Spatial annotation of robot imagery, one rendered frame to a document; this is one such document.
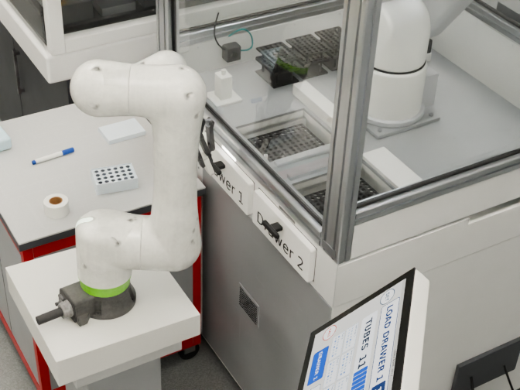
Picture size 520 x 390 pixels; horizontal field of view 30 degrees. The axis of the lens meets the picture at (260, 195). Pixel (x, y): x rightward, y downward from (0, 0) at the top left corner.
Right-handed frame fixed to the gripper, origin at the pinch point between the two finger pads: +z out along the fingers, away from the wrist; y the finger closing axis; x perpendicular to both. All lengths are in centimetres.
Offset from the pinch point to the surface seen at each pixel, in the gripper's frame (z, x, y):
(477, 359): 77, 56, -41
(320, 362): -14, 85, 14
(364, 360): -24, 97, 9
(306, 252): 3.2, 44.0, -4.5
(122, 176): 6.3, -21.5, 20.2
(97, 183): 3.7, -21.9, 27.4
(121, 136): 11.3, -44.0, 11.9
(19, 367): 69, -38, 80
